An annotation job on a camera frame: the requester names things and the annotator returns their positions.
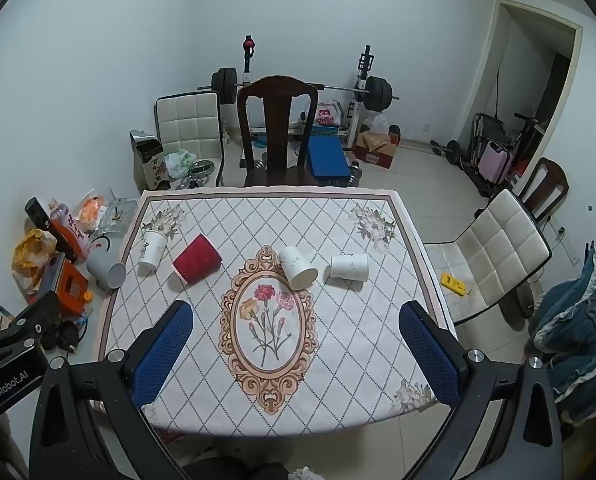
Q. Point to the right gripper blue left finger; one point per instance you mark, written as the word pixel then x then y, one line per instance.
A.
pixel 156 350

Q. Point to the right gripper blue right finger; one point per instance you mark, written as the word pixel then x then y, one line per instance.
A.
pixel 436 351

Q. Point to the white calligraphy paper cup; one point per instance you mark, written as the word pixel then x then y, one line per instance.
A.
pixel 152 248

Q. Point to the red ripple paper cup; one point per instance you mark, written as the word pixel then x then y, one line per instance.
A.
pixel 197 260

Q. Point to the white paper cup with birds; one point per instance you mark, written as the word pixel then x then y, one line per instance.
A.
pixel 299 271

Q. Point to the small white paper cup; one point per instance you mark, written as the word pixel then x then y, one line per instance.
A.
pixel 350 267

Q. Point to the yellow tag on chair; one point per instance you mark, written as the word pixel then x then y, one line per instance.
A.
pixel 453 284

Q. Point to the orange box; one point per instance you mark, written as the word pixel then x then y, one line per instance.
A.
pixel 63 286

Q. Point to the yellow plastic bag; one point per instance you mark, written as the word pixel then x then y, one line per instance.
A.
pixel 30 257

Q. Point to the white padded chair right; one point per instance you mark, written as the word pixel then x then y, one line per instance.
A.
pixel 498 251

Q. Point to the white padded chair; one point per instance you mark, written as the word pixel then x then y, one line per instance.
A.
pixel 192 122
pixel 498 251

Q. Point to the blue ruffled cloth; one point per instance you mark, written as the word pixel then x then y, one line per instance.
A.
pixel 562 333

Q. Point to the floral patterned tablecloth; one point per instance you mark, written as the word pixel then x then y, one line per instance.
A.
pixel 264 360

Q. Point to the clear glass ashtray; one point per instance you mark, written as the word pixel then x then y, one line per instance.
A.
pixel 118 217

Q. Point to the dark wooden chair right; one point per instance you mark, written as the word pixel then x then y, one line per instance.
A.
pixel 545 189

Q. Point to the dark wooden chair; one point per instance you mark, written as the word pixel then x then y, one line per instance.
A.
pixel 545 189
pixel 277 117

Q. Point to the pink suitcase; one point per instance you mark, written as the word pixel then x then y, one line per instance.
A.
pixel 494 162

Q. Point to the cardboard box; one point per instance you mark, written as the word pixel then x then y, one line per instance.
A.
pixel 376 148

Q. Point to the blue weight bench pad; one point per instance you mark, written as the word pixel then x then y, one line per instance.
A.
pixel 326 159

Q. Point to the white padded chair left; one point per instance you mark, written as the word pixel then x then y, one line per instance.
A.
pixel 192 122

